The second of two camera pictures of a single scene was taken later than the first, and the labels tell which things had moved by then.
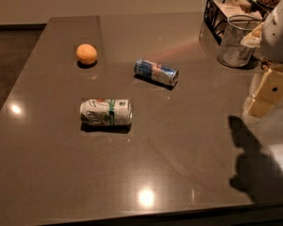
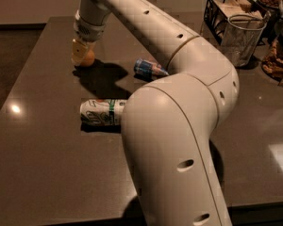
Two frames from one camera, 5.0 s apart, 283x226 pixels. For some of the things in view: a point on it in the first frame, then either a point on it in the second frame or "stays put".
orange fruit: [87, 53] stays put
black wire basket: [220, 8] stays put
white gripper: [277, 43] to [89, 32]
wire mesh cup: [231, 52] stays put
